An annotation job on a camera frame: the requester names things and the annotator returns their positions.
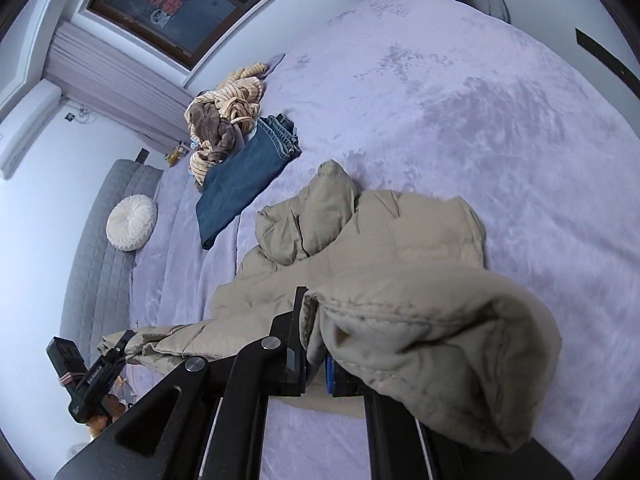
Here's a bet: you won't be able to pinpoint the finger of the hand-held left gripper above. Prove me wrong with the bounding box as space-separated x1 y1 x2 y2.
99 330 137 365

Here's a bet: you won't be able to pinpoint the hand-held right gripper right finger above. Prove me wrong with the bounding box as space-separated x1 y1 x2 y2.
324 355 576 480

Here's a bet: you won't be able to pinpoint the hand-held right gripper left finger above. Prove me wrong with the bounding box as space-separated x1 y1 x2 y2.
52 286 321 480

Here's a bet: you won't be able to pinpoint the beige puffer jacket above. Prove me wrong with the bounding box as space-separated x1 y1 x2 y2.
96 159 563 456

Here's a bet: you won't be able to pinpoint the grey quilted headboard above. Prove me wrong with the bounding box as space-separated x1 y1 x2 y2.
59 158 166 356

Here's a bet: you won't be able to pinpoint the round cream pillow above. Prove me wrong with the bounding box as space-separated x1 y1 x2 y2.
106 195 158 252

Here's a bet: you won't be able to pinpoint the folded blue jeans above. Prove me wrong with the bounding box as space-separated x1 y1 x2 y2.
195 114 302 251

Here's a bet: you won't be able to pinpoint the yellow bedside items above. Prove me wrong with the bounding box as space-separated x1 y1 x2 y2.
166 141 191 167

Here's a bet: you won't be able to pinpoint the striped tan plush garment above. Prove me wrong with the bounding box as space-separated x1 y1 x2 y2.
183 61 271 188

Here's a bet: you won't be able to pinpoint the grey curtain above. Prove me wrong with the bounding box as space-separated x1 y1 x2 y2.
45 22 193 156

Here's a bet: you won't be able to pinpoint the bed with lavender blanket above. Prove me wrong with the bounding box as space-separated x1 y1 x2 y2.
120 0 640 480

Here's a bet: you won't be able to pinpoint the black strap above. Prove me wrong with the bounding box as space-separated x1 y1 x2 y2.
575 27 640 92

